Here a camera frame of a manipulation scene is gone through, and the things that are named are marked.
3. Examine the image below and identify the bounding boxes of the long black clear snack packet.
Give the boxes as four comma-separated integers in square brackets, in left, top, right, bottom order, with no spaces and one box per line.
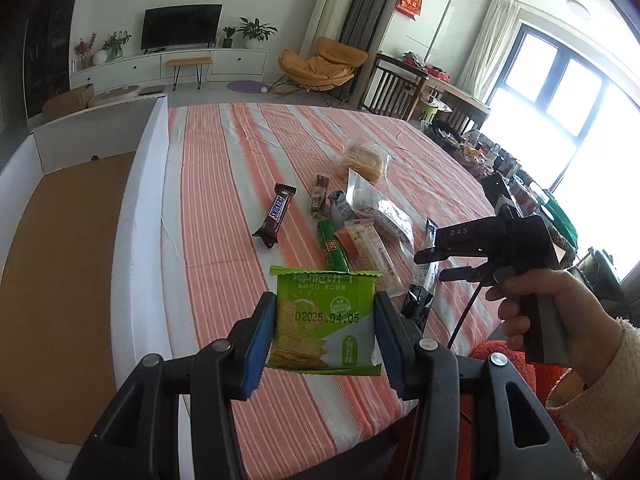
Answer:
[411,218,439,294]

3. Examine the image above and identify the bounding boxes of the small black snack packet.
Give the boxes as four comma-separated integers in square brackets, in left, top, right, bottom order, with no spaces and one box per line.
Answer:
[400,284,434,332]

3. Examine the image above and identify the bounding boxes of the beige wafer snack packet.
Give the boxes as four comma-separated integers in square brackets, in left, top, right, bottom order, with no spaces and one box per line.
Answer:
[335,219,405,297]

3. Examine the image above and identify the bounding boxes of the clear bag brown hawthorn slices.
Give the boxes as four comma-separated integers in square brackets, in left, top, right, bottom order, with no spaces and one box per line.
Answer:
[346,169,414,254]

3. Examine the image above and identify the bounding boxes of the green sausage stick snack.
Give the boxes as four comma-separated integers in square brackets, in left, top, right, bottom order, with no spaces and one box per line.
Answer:
[317,219,349,272]

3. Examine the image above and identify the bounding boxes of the grey white snack pouch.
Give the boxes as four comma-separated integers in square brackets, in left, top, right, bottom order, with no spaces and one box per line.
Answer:
[328,191,357,231]

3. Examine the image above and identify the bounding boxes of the bagged bread loaf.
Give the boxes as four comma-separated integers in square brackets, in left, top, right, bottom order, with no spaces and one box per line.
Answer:
[336,141,390,185]

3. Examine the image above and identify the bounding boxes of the green cracker packet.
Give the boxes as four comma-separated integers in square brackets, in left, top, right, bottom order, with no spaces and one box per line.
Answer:
[268,266,382,376]

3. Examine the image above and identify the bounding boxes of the brown red date snack bar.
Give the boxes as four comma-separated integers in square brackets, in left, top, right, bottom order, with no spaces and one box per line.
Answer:
[310,174,330,218]

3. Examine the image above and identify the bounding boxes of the snickers chocolate bar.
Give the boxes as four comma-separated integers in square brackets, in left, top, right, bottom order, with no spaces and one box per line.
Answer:
[253,183,296,249]

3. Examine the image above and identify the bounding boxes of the cream fleece sleeve forearm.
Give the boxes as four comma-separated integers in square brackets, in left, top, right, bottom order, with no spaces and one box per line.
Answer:
[546,318,639,479]

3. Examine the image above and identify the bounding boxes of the person's right hand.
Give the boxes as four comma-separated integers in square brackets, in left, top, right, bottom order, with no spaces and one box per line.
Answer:
[485,269,623,387]

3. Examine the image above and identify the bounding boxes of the cluttered wooden side table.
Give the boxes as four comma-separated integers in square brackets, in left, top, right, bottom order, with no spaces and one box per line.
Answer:
[399,49,632,306]

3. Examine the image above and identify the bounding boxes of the white cardboard box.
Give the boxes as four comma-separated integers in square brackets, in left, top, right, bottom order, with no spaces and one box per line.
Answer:
[1,96,171,479]

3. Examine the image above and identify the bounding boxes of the dark wooden chair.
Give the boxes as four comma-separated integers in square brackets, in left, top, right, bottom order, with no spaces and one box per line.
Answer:
[358,53,428,122]

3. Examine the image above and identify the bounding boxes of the white window curtain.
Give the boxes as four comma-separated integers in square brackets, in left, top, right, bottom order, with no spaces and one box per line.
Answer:
[458,0,521,101]

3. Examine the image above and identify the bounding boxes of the striped orange white tablecloth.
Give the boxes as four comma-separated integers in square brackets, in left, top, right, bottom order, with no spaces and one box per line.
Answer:
[162,103,491,479]

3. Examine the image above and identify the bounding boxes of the orange lounge chair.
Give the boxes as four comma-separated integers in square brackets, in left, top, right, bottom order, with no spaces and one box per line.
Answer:
[262,37,369,107]

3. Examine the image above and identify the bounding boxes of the purple round floor mat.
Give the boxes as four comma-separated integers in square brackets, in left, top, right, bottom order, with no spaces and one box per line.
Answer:
[227,80,264,94]

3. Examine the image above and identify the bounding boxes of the white standing air conditioner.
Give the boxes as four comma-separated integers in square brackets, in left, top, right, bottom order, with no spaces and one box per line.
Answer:
[298,0,352,58]

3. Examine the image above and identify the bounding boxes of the white tv cabinet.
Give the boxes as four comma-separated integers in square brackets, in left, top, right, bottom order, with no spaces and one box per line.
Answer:
[70,48,268,92]

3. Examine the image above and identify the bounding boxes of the grey curtain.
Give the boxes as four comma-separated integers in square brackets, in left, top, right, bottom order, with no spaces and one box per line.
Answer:
[338,0,396,108]

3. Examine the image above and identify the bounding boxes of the large green potted plant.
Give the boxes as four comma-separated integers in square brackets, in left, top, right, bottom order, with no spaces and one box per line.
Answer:
[238,16,278,50]

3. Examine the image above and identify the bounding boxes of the small dark potted plant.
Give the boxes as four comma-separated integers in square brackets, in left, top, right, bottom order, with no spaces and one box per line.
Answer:
[222,26,236,49]

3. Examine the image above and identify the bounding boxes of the small wooden bench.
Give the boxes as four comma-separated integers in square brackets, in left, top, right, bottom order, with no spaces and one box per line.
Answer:
[165,56,213,90]

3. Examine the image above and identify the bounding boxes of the black flat television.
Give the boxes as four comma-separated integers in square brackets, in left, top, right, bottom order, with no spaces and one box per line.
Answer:
[141,4,224,51]

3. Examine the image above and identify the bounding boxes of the brown cardboard box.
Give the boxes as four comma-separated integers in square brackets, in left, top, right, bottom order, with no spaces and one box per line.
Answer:
[42,84,94,122]

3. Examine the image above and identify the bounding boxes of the green plant white vase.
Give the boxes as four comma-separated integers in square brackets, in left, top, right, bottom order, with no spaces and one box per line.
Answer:
[92,30,131,66]

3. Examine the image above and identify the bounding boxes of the red flower vase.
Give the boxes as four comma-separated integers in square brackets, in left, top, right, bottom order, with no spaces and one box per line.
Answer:
[74,32,96,70]

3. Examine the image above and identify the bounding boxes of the dark glass display cabinet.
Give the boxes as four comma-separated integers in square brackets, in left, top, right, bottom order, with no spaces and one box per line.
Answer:
[23,0,75,118]

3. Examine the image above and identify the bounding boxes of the black cable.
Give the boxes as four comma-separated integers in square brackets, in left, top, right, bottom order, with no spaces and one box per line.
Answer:
[446,278,484,351]

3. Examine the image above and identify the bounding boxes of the red wall decoration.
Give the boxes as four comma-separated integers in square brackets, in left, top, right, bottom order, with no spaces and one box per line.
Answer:
[395,0,423,21]

